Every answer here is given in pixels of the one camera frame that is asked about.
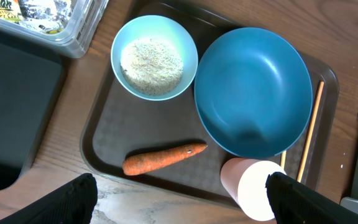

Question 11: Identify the orange carrot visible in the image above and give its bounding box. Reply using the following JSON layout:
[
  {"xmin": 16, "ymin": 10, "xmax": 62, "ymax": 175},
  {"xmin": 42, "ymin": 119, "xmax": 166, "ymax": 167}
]
[{"xmin": 122, "ymin": 143, "xmax": 208, "ymax": 175}]

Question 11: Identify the black plastic bin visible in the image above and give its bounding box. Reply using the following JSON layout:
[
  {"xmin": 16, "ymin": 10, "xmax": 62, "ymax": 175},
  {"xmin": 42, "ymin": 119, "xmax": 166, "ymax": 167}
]
[{"xmin": 0, "ymin": 31, "xmax": 66, "ymax": 190}]

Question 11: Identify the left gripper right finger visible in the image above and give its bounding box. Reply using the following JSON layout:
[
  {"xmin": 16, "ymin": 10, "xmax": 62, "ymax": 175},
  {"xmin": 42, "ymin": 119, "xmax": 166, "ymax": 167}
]
[{"xmin": 265, "ymin": 172, "xmax": 358, "ymax": 224}]

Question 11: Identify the light blue rice bowl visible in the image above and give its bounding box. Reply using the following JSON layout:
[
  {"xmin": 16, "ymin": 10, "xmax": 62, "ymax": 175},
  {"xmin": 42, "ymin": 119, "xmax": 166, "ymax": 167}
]
[{"xmin": 111, "ymin": 15, "xmax": 199, "ymax": 101}]

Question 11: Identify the wooden chopstick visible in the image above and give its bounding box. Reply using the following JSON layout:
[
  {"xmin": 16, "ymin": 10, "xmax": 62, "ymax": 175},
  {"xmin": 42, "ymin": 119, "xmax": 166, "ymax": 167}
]
[
  {"xmin": 296, "ymin": 81, "xmax": 324, "ymax": 182},
  {"xmin": 280, "ymin": 151, "xmax": 287, "ymax": 169}
]

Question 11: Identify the brown serving tray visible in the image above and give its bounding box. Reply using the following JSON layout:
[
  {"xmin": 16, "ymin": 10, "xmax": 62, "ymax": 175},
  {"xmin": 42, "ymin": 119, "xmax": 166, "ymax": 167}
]
[{"xmin": 80, "ymin": 1, "xmax": 339, "ymax": 210}]

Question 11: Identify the pink cup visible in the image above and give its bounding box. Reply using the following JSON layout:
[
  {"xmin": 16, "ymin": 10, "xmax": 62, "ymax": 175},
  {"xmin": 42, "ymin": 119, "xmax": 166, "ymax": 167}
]
[{"xmin": 220, "ymin": 158, "xmax": 285, "ymax": 222}]

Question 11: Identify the clear plastic bin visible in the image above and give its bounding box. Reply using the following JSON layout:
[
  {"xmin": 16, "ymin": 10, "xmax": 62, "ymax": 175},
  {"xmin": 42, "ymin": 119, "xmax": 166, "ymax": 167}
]
[{"xmin": 0, "ymin": 0, "xmax": 109, "ymax": 58}]

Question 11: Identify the dark blue bowl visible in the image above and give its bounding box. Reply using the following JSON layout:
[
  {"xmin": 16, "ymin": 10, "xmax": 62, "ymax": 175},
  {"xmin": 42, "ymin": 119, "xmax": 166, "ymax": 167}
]
[{"xmin": 194, "ymin": 27, "xmax": 313, "ymax": 159}]

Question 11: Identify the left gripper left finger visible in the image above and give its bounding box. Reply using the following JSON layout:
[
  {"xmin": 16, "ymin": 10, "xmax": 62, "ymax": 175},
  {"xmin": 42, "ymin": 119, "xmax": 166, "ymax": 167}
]
[{"xmin": 0, "ymin": 173, "xmax": 98, "ymax": 224}]

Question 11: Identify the left wooden chopstick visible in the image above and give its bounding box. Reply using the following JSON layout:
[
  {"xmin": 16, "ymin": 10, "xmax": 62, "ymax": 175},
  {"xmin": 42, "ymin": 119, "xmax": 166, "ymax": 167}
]
[{"xmin": 280, "ymin": 151, "xmax": 287, "ymax": 169}]

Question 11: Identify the white napkin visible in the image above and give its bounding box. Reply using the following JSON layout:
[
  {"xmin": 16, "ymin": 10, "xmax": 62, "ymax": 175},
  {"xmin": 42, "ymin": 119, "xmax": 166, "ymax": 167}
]
[{"xmin": 19, "ymin": 0, "xmax": 73, "ymax": 34}]

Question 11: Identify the yellow snack wrapper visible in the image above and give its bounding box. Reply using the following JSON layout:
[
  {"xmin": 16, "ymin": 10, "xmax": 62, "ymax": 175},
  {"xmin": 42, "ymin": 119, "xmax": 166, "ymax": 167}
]
[{"xmin": 0, "ymin": 0, "xmax": 24, "ymax": 22}]

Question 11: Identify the right wooden chopstick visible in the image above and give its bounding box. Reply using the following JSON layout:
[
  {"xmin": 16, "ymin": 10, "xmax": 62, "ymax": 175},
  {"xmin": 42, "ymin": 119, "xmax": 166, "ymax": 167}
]
[{"xmin": 296, "ymin": 81, "xmax": 324, "ymax": 182}]

